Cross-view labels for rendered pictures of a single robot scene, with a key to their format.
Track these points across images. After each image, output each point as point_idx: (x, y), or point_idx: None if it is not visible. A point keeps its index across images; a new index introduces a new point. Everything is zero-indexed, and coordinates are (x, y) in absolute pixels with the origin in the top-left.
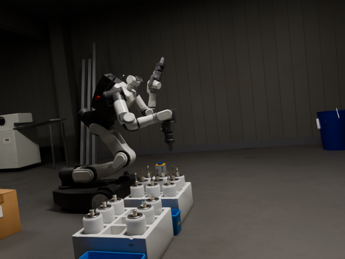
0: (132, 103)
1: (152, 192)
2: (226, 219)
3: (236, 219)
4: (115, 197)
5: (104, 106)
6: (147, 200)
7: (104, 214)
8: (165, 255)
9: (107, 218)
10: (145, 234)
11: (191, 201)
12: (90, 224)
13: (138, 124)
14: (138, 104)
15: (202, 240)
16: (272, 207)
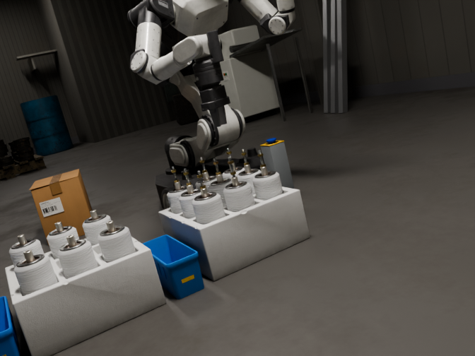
0: (216, 15)
1: (184, 209)
2: (292, 293)
3: (306, 299)
4: (92, 215)
5: (163, 32)
6: (105, 230)
7: (51, 243)
8: (102, 335)
9: (56, 249)
10: (27, 295)
11: (295, 232)
12: (12, 258)
13: (153, 73)
14: (251, 10)
15: (178, 328)
16: (433, 292)
